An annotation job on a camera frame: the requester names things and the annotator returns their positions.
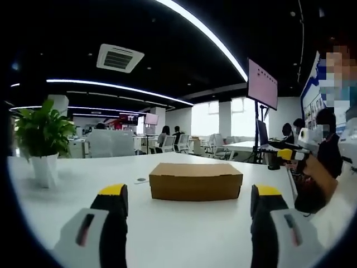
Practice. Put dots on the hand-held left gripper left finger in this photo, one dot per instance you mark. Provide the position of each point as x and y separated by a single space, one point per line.
92 240

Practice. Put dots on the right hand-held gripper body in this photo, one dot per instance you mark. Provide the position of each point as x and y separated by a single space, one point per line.
306 138

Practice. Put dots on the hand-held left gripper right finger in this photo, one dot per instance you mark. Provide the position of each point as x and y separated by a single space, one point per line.
284 240

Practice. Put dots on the brown cardboard shoe box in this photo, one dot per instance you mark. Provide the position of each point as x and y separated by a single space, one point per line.
195 181

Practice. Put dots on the person's right hand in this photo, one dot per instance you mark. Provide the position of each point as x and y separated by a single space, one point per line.
319 176

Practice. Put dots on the dark computer monitor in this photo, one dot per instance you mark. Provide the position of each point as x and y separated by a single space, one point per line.
262 132

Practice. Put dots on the black monitor stand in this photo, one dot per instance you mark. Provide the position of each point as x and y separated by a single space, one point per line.
258 134

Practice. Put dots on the white background office table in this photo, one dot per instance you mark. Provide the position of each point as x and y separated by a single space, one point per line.
242 145

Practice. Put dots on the large pink screen monitor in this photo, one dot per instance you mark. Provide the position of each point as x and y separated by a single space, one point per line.
262 83

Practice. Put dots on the white office chair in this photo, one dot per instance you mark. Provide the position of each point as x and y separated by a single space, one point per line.
168 143
220 145
183 143

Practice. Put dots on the round desk socket plate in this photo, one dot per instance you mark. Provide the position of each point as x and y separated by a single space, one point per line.
141 180

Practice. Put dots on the white desk partition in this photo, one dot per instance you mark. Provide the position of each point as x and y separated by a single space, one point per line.
111 143

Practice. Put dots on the green potted plant white pot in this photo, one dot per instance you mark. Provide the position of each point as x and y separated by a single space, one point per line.
44 131

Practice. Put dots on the small pink screen monitor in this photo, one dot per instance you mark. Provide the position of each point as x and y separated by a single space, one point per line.
152 119

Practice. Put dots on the long white ceiling light strip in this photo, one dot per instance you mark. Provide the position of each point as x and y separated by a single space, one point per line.
120 88
206 30

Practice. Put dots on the white ceiling air vent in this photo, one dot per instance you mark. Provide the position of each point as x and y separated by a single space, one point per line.
120 58

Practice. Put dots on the blue white wall poster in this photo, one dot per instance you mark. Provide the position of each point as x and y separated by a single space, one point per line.
312 95

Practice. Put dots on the red wall screen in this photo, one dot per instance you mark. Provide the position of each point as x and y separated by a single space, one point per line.
129 118

